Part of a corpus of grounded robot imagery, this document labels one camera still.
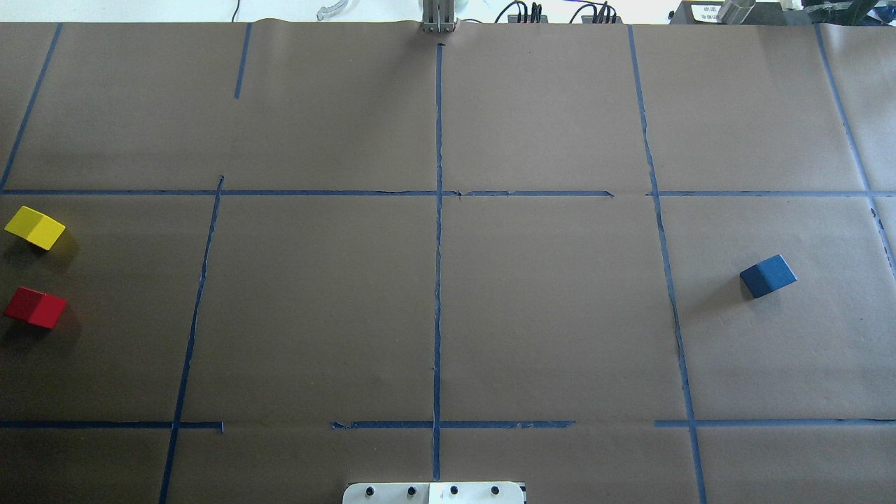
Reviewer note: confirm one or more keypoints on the clear plastic hook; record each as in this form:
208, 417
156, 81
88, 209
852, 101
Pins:
326, 12

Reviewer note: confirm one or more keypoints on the red wooden block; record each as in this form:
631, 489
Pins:
39, 309

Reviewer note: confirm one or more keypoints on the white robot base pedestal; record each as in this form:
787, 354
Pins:
436, 492

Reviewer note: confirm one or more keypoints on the dark equipment box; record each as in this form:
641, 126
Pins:
771, 13

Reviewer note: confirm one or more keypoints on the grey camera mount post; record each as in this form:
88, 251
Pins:
438, 16

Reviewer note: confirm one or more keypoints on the black power strip left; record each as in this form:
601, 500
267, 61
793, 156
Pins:
522, 13

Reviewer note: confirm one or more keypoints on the blue wooden block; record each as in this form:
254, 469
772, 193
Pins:
767, 276

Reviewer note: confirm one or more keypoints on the black power strip right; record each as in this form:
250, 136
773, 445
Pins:
595, 13

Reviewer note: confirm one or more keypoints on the black power strip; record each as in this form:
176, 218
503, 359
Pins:
522, 13
595, 13

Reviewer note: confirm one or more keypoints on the brown paper table cover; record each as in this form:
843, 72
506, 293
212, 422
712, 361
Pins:
301, 256

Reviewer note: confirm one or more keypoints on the yellow wooden block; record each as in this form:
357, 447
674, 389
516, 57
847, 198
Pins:
38, 229

